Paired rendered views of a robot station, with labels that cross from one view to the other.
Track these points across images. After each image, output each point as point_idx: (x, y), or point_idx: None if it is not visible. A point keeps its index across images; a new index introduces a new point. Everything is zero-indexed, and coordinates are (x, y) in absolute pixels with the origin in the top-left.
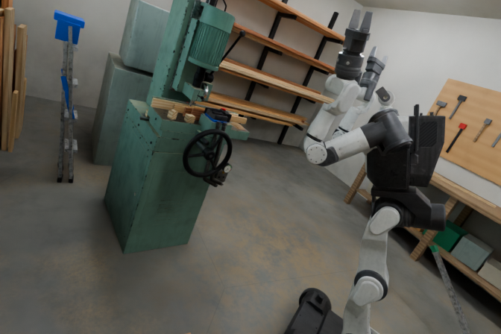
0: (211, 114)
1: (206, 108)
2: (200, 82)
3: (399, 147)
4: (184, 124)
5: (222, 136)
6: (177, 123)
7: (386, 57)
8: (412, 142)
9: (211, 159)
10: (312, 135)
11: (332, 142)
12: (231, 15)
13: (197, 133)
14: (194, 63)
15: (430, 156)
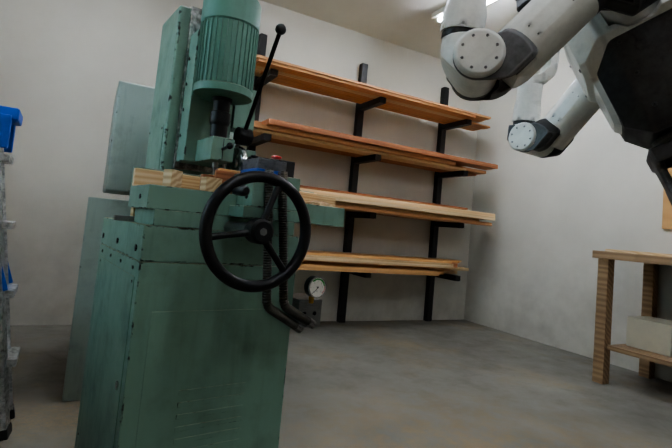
0: (251, 162)
1: (242, 164)
2: (222, 125)
3: None
4: (200, 194)
5: (279, 185)
6: (183, 191)
7: None
8: None
9: (266, 239)
10: (453, 25)
11: (506, 25)
12: None
13: (231, 211)
14: (202, 87)
15: None
